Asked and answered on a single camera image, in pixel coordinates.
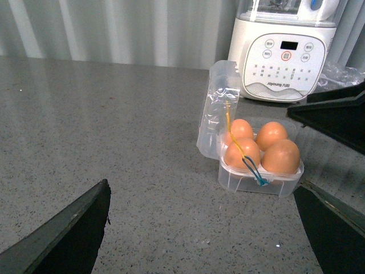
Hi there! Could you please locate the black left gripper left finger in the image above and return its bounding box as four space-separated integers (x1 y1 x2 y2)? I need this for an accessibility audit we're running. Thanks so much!
1 179 111 273

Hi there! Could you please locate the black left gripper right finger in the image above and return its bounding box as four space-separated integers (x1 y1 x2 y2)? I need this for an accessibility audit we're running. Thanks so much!
287 82 364 154

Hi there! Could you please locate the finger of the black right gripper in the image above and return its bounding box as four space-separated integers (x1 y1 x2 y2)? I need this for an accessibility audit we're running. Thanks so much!
294 180 364 273

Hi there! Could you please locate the brown egg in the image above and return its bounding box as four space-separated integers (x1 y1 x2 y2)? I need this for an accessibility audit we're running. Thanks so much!
261 139 300 174
224 119 254 146
255 122 288 151
224 137 262 170

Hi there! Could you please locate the clear plastic egg box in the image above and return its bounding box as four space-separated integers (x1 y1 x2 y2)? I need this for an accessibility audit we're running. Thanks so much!
197 61 304 198

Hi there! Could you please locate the clear plastic bag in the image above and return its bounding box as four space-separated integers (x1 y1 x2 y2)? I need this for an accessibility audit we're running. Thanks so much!
314 61 364 93

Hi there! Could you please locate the white Joyoung blender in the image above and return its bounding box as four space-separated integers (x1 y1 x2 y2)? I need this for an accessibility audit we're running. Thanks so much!
228 0 347 103

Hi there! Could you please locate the blue rubber band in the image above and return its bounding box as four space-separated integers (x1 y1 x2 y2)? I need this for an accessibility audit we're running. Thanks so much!
242 156 269 186

